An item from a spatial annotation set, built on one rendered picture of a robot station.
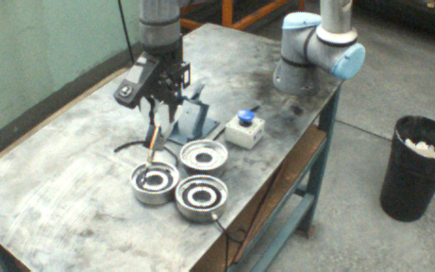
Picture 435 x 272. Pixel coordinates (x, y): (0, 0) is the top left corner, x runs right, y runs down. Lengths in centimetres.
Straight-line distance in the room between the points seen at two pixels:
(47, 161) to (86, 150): 11
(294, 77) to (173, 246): 66
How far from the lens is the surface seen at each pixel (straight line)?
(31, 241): 96
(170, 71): 88
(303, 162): 150
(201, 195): 98
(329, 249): 199
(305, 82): 135
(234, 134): 112
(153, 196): 95
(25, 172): 113
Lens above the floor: 149
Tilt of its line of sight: 36 degrees down
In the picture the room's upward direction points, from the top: 2 degrees clockwise
